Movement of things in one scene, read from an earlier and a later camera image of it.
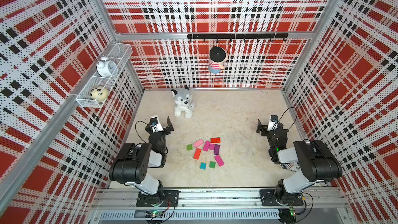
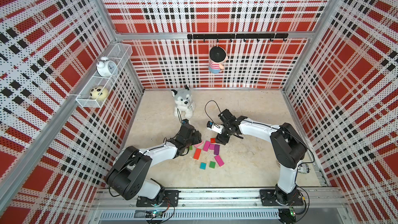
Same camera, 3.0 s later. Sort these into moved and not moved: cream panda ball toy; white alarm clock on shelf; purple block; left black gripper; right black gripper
Moved: right black gripper; left black gripper
Not moved: cream panda ball toy; purple block; white alarm clock on shelf
